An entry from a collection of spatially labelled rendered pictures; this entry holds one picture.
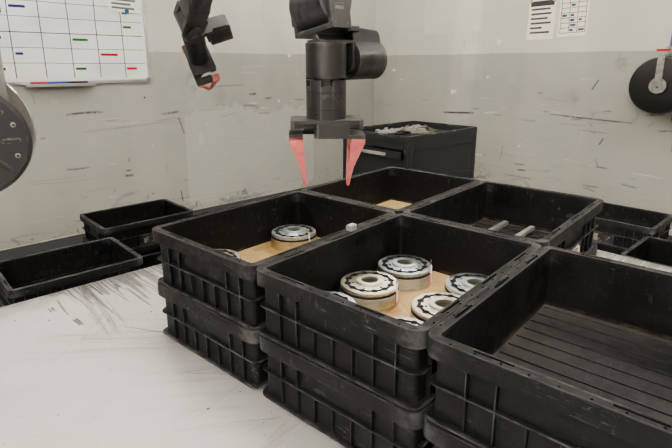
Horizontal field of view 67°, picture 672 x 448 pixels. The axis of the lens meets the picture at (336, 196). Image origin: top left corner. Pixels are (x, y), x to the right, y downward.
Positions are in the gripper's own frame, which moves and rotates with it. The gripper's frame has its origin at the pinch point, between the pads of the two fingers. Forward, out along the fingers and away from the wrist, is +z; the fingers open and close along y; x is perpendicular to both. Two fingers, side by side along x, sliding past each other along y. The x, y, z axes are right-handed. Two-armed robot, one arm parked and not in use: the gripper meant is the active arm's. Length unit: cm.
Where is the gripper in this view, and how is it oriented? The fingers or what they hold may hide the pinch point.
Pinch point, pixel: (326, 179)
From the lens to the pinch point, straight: 75.2
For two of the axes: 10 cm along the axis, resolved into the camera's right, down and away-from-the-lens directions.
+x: 0.7, 2.6, -9.6
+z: 0.0, 9.6, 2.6
